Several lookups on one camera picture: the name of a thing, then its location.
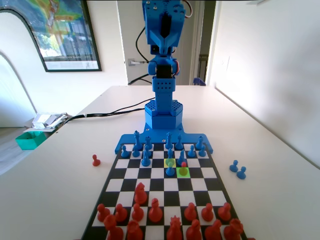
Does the silver door handle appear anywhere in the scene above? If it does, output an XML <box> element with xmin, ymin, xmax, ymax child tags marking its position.
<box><xmin>128</xmin><ymin>58</ymin><xmax>151</xmax><ymax>67</ymax></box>

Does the black framed poster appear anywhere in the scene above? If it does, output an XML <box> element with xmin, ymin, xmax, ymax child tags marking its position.
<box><xmin>0</xmin><ymin>0</ymin><xmax>103</xmax><ymax>73</ymax></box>

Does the group of blue chess pieces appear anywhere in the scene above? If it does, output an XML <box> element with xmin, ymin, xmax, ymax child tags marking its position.
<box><xmin>114</xmin><ymin>124</ymin><xmax>215</xmax><ymax>155</ymax></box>

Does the blue chess bishop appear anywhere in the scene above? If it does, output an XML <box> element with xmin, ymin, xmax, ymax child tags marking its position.
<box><xmin>166</xmin><ymin>147</ymin><xmax>175</xmax><ymax>167</ymax></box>

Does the white arched panel dark rim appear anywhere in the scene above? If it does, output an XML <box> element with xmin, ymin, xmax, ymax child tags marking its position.
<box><xmin>0</xmin><ymin>8</ymin><xmax>49</xmax><ymax>128</ymax></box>

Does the red chess queen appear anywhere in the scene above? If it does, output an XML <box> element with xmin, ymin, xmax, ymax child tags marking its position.
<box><xmin>165</xmin><ymin>215</ymin><xmax>184</xmax><ymax>240</ymax></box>

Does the red chess rook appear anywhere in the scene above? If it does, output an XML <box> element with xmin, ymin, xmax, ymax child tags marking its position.
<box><xmin>103</xmin><ymin>214</ymin><xmax>125</xmax><ymax>240</ymax></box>
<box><xmin>223</xmin><ymin>217</ymin><xmax>244</xmax><ymax>240</ymax></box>

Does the red chess knight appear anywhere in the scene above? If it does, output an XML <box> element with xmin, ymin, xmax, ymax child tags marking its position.
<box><xmin>134</xmin><ymin>182</ymin><xmax>148</xmax><ymax>206</ymax></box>
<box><xmin>204</xmin><ymin>219</ymin><xmax>223</xmax><ymax>240</ymax></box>

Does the white door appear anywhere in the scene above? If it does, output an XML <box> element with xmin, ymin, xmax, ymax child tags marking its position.
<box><xmin>116</xmin><ymin>0</ymin><xmax>201</xmax><ymax>86</ymax></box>

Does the green plastic box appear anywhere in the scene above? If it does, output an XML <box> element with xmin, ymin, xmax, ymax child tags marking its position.
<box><xmin>15</xmin><ymin>131</ymin><xmax>47</xmax><ymax>151</ymax></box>

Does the black power cable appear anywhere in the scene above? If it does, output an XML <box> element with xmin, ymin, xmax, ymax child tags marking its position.
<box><xmin>57</xmin><ymin>99</ymin><xmax>151</xmax><ymax>126</ymax></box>

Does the black and white chessboard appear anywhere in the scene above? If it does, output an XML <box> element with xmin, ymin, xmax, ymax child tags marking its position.
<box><xmin>80</xmin><ymin>142</ymin><xmax>248</xmax><ymax>240</ymax></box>

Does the blue chess king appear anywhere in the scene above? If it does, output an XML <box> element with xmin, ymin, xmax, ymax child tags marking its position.
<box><xmin>165</xmin><ymin>132</ymin><xmax>174</xmax><ymax>150</ymax></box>

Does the blue pawn on green square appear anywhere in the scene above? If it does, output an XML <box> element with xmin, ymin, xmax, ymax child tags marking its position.
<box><xmin>176</xmin><ymin>149</ymin><xmax>188</xmax><ymax>168</ymax></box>

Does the blue pawn bottom centre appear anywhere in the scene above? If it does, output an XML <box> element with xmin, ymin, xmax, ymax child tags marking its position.
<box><xmin>174</xmin><ymin>134</ymin><xmax>184</xmax><ymax>150</ymax></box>

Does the black camera cable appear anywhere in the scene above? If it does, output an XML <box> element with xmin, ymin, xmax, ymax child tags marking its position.
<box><xmin>127</xmin><ymin>24</ymin><xmax>154</xmax><ymax>86</ymax></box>

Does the blue chess queen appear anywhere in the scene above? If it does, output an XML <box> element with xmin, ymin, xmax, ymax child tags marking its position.
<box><xmin>132</xmin><ymin>129</ymin><xmax>142</xmax><ymax>151</ymax></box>

